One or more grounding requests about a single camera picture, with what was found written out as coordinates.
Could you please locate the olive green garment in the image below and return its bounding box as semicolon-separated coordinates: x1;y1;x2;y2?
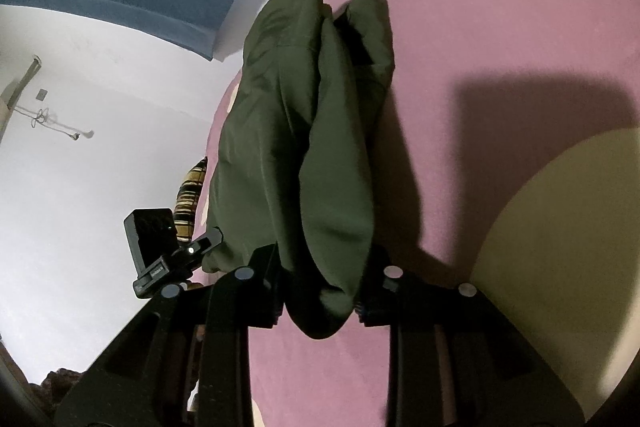
202;0;397;342

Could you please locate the pink spotted bedsheet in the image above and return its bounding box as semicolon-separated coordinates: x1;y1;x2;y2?
187;0;640;427

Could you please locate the white cable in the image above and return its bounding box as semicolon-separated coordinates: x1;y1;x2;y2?
14;106;95;142

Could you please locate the dark brown cloth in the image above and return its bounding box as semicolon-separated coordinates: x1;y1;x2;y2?
27;367;91;413

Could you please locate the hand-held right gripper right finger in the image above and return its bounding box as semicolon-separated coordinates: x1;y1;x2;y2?
356;251;587;427

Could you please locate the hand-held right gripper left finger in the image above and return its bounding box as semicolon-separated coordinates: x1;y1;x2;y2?
55;244;287;427

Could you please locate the plaid pillow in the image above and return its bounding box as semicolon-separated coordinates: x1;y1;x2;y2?
173;157;209;244

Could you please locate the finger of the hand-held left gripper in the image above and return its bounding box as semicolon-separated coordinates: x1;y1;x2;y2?
191;227;224;281

